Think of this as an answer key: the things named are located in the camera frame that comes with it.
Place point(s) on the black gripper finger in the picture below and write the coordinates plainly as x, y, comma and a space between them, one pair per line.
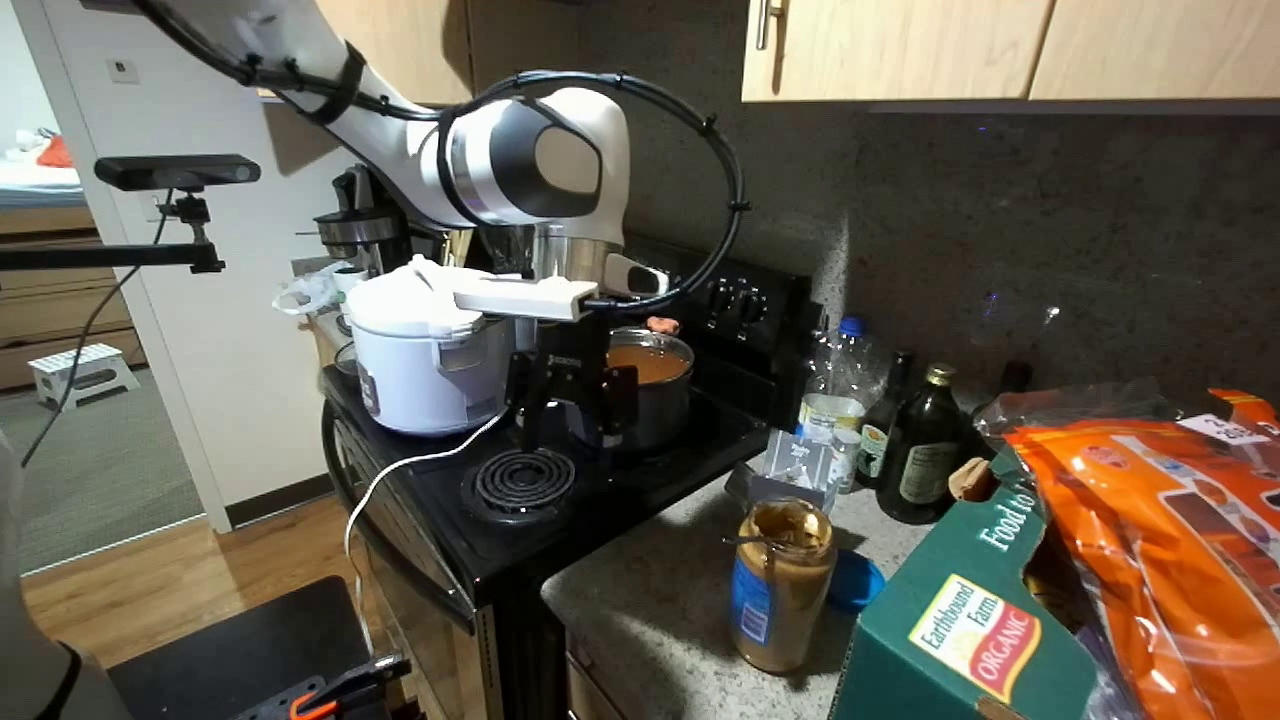
536, 417
612, 414

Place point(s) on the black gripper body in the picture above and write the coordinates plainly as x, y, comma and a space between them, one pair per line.
573, 353

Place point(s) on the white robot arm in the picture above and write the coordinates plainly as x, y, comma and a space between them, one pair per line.
604, 125

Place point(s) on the peanut butter jar blue label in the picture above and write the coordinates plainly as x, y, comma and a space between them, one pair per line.
780, 601

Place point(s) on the glass pot lid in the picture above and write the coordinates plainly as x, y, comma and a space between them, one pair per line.
658, 363

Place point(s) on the white rice cooker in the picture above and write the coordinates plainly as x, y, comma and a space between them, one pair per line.
422, 366

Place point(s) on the black electric stove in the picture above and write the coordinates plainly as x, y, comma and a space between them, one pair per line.
443, 520

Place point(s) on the clear plastic bag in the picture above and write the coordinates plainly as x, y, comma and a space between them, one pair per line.
801, 465

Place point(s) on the clear bottle blue cap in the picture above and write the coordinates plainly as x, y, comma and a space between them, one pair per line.
843, 375

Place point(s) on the white plastic cup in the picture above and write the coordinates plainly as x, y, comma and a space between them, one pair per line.
313, 298

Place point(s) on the black coffee grinder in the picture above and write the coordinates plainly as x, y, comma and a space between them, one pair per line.
354, 226

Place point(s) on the small dark glass bottle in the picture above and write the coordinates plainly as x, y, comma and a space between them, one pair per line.
883, 427

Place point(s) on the wooden lower cabinet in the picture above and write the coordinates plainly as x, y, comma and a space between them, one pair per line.
595, 692

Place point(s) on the wooden cabinet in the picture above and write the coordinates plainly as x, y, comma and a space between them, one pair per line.
412, 40
906, 44
595, 692

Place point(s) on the blue jar lid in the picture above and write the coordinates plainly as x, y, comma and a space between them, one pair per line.
860, 580

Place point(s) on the big dark olive oil bottle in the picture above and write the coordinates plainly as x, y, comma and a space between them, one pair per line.
925, 460

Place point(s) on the orange black clamp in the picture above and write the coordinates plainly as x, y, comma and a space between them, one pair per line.
346, 690

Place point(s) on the wooden upper cabinet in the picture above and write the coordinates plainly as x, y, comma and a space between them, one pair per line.
906, 44
412, 40

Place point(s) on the black robot cart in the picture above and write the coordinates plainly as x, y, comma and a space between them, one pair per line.
242, 653

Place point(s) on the green cardboard box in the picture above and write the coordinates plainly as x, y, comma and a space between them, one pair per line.
933, 626

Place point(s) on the white step stool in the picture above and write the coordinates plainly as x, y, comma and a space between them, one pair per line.
82, 370

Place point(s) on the wooden dresser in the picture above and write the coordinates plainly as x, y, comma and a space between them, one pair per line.
52, 302

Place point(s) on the orange background item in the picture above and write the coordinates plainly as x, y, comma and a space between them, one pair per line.
59, 148

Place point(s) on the orange plastic produce bag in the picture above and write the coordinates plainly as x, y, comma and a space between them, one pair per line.
1160, 534

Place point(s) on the black stereo camera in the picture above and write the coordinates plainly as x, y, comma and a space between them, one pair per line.
173, 169

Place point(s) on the black camera stand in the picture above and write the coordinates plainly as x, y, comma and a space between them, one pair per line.
82, 253

